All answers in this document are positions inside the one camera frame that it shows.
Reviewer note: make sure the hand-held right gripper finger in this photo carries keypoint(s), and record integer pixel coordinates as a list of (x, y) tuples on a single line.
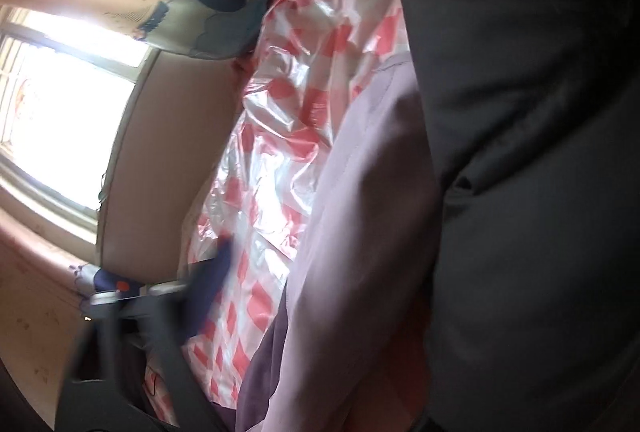
[(212, 279)]

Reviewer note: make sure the lilac and brown garment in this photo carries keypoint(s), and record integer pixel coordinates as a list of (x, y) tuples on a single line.
[(350, 212)]

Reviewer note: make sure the dark grey garment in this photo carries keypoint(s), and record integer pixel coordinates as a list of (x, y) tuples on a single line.
[(525, 162)]

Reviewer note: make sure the blue grey bag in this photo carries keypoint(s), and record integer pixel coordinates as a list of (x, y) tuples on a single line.
[(117, 284)]

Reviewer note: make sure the beige headboard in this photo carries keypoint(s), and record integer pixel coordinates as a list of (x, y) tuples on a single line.
[(170, 152)]

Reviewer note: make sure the red white checkered plastic sheet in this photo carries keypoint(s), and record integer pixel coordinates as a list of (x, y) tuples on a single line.
[(280, 122)]

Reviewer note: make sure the window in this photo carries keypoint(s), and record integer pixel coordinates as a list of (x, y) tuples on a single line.
[(60, 122)]

